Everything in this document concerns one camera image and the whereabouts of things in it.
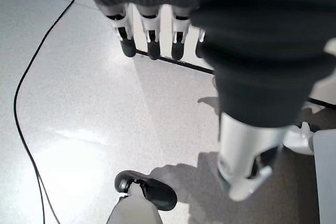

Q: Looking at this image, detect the robot left leg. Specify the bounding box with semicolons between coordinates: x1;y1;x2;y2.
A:
106;182;163;224

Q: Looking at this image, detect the thin black floor cable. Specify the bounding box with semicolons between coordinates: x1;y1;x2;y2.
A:
13;0;79;224

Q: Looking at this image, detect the robot left black foot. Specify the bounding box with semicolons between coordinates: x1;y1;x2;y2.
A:
114;170;178;211

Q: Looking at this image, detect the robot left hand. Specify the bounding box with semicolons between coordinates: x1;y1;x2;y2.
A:
76;0;336;201

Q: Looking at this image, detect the white medical cart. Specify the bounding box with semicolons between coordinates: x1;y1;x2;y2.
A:
282;121;336;224

